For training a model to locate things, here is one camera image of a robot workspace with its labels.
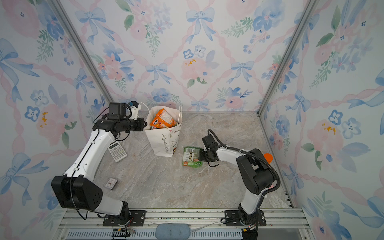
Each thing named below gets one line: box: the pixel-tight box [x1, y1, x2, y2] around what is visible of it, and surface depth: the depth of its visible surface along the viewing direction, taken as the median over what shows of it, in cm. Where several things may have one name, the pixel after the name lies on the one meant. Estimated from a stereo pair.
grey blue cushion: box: [155, 223, 191, 240], surface depth 70 cm
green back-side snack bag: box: [182, 146, 203, 168], surface depth 97 cm
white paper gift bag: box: [144, 105, 183, 158], surface depth 86 cm
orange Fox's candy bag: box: [150, 108, 178, 129], surface depth 89 cm
